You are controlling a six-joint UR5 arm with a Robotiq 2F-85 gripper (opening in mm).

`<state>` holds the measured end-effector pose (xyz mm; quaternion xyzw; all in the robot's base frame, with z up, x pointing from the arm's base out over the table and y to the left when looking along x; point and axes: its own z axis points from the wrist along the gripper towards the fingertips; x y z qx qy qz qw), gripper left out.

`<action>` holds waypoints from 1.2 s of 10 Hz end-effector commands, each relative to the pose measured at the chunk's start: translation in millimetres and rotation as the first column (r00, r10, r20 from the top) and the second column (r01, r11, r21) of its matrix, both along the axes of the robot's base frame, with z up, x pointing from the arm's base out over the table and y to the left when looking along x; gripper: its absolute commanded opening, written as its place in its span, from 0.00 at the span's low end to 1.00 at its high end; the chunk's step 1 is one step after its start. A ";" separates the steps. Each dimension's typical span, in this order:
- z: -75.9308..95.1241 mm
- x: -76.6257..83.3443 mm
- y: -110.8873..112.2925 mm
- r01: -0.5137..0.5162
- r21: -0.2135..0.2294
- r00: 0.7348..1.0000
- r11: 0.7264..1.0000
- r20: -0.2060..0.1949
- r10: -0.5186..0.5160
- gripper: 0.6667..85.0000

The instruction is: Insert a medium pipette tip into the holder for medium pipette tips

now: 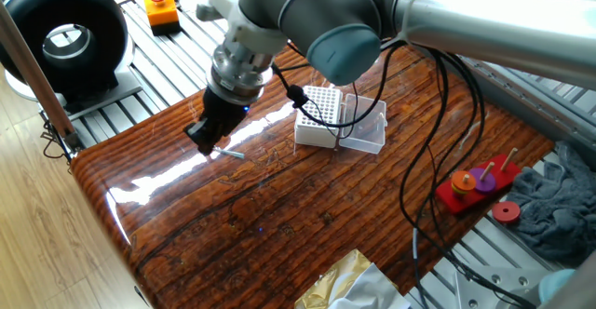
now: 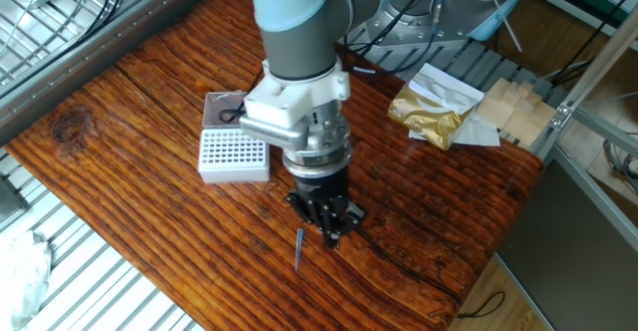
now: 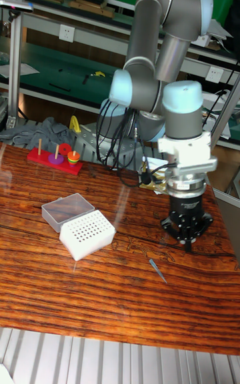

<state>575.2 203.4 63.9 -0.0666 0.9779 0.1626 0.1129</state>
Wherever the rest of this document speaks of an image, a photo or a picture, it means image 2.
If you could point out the gold foil bag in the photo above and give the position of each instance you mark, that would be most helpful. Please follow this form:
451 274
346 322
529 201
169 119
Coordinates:
423 116

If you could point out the white pipette tip holder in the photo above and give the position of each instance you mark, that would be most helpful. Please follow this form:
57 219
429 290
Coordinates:
231 169

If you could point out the grey floor panel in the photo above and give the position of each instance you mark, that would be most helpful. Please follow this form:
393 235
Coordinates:
573 251

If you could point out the white crumpled cloth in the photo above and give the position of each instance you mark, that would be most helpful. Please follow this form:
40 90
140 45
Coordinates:
22 281

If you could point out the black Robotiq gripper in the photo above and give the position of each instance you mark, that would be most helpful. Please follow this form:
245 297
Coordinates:
321 191

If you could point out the silver UR5 robot arm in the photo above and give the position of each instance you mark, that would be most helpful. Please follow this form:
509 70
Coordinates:
299 37

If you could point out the grey metal rail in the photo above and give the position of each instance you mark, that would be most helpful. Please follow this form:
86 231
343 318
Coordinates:
75 67

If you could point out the wooden block stack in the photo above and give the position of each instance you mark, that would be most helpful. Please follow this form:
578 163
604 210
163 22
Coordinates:
518 116

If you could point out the dark grey metal plate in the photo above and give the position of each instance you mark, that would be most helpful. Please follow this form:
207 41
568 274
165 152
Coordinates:
10 201

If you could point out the aluminium frame post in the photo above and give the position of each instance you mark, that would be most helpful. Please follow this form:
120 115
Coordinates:
598 57

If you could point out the clear plastic holder lid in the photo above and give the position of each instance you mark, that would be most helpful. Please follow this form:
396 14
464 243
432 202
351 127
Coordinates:
214 109

